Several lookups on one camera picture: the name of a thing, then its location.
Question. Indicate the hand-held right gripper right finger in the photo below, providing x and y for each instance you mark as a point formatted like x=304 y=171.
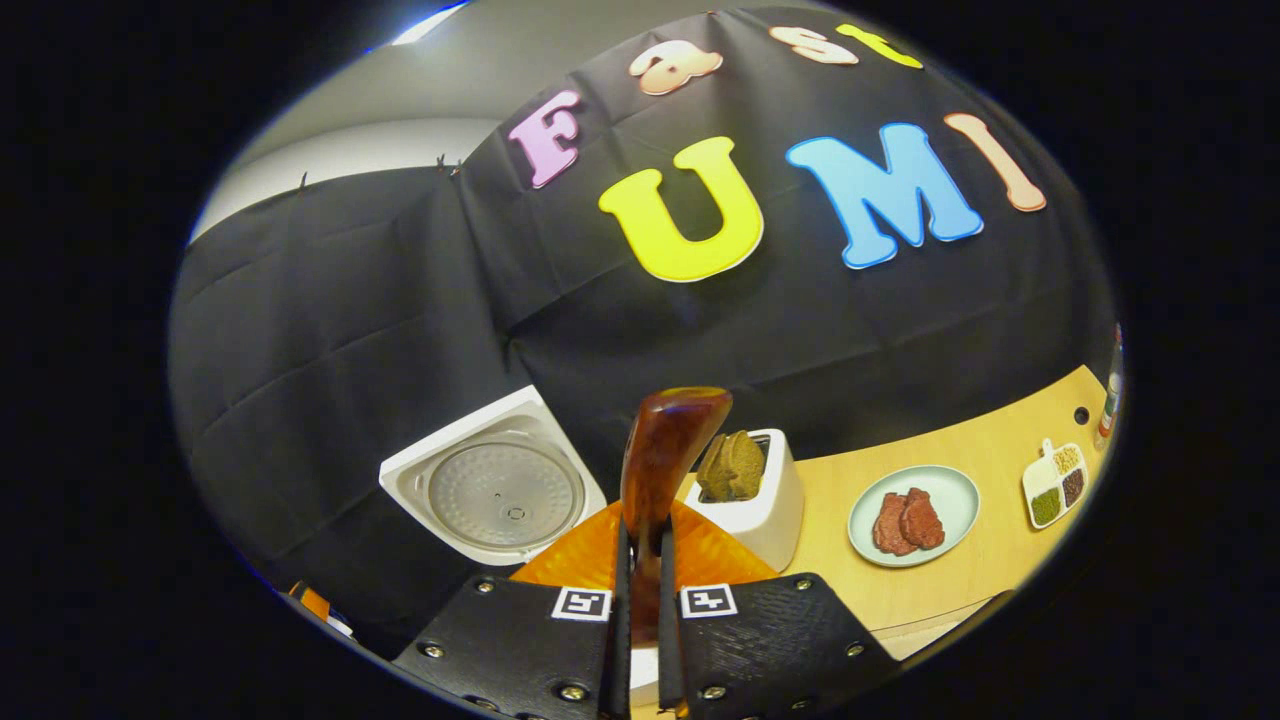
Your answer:
x=760 y=640

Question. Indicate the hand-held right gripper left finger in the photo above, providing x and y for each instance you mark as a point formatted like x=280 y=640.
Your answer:
x=520 y=640

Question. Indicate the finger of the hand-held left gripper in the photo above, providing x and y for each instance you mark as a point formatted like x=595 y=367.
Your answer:
x=310 y=602

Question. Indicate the white rice cooker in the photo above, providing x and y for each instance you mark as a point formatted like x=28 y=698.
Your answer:
x=470 y=470

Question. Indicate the brown wooden spoon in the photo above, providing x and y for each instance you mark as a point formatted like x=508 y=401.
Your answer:
x=665 y=450

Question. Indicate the white toaster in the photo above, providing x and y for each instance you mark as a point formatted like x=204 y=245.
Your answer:
x=770 y=520

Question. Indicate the red meat piece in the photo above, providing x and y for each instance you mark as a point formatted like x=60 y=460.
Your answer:
x=889 y=525
x=924 y=517

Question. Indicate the brown bread slice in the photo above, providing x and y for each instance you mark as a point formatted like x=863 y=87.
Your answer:
x=747 y=465
x=714 y=470

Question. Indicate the pale green plate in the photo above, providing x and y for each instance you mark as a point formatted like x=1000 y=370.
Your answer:
x=950 y=500

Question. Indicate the black backdrop cloth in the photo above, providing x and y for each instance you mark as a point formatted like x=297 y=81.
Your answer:
x=350 y=300

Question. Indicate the white divided bean dish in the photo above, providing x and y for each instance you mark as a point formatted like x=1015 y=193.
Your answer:
x=1055 y=485

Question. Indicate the clear plastic bottle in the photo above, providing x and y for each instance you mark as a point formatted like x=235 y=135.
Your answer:
x=1110 y=400

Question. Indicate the ceiling light panel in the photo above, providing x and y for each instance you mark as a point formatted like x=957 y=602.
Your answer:
x=430 y=22

